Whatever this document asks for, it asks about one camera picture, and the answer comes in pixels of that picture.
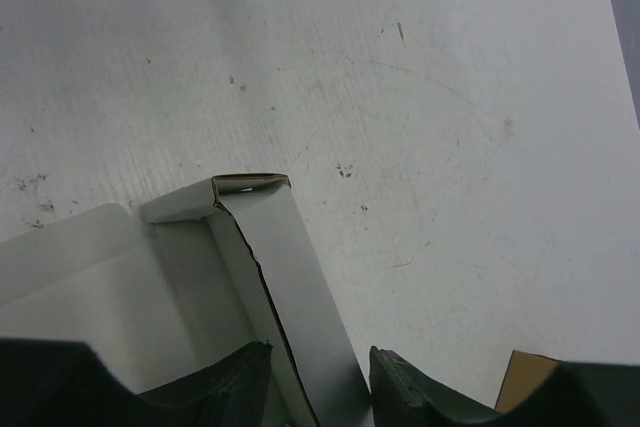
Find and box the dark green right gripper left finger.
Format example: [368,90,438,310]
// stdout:
[1,338,272,427]

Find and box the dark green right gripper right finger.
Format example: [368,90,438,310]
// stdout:
[369,347,639,426]

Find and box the white paper box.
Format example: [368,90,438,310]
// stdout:
[1,174,373,426]

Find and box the brown folded cardboard box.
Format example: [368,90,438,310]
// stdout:
[495,350,559,413]

